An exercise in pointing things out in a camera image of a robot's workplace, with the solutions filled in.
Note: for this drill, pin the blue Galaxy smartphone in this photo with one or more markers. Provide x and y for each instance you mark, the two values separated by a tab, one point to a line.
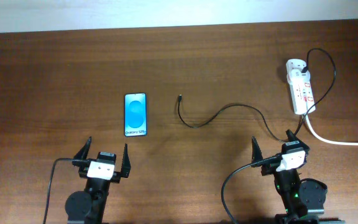
135	114

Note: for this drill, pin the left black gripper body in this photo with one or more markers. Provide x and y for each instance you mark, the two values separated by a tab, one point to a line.
115	176

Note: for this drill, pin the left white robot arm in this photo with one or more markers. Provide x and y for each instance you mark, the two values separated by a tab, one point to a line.
87	206

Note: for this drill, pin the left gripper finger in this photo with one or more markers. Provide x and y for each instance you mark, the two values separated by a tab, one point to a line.
83	152
126	164

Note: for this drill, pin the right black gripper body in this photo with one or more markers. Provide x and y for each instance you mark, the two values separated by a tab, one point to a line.
270	168

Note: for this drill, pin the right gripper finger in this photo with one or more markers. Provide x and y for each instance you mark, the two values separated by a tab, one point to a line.
256	153
292	139

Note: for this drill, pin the white charger adapter plug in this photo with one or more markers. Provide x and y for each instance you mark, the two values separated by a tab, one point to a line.
295	71

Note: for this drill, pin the white power strip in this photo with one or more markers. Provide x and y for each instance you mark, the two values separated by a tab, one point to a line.
302	97

